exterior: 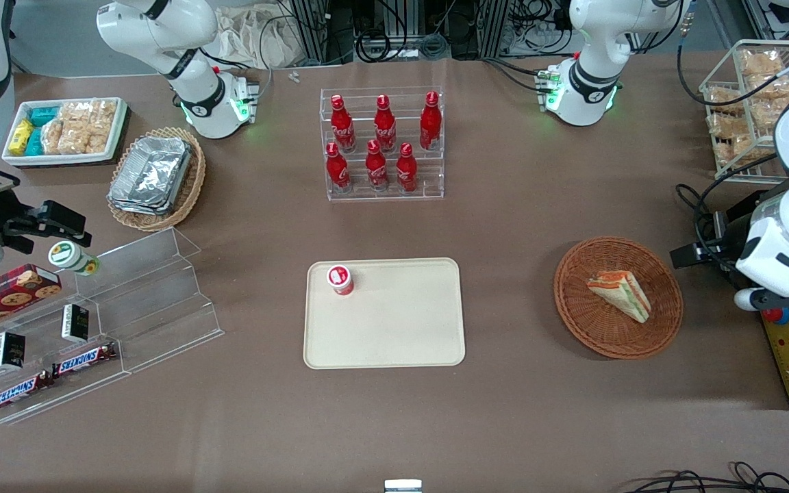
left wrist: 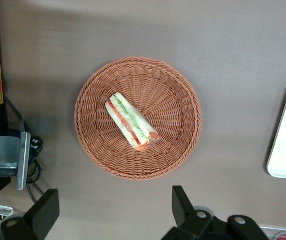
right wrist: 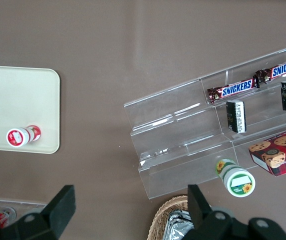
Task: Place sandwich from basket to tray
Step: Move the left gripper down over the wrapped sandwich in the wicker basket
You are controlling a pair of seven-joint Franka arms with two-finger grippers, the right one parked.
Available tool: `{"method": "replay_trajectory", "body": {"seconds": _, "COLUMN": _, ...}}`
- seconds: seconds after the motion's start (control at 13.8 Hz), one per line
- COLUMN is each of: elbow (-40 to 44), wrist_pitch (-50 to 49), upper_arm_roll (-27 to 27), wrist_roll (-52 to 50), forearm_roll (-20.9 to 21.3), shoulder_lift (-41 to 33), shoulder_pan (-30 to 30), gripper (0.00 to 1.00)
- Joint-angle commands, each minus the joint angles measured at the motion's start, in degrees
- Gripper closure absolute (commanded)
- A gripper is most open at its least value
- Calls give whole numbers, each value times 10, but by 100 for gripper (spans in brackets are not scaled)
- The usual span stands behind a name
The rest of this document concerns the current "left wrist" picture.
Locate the clear acrylic bottle rack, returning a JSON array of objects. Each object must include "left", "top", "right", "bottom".
[{"left": 259, "top": 225, "right": 286, "bottom": 240}]

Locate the grey metal bracket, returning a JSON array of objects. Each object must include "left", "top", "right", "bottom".
[{"left": 0, "top": 131, "right": 31, "bottom": 191}]

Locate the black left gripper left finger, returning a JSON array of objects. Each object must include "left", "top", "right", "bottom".
[{"left": 0, "top": 189, "right": 60, "bottom": 240}]

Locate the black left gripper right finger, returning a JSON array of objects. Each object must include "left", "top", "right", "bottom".
[{"left": 161, "top": 185, "right": 214, "bottom": 240}]

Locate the round brown wicker basket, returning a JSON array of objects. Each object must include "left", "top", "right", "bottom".
[{"left": 74, "top": 56, "right": 202, "bottom": 181}]

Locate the vegetable sandwich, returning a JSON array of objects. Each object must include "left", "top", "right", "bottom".
[{"left": 104, "top": 92, "right": 160, "bottom": 151}]

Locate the black power cable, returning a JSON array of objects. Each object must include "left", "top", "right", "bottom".
[{"left": 3, "top": 94, "right": 44, "bottom": 204}]

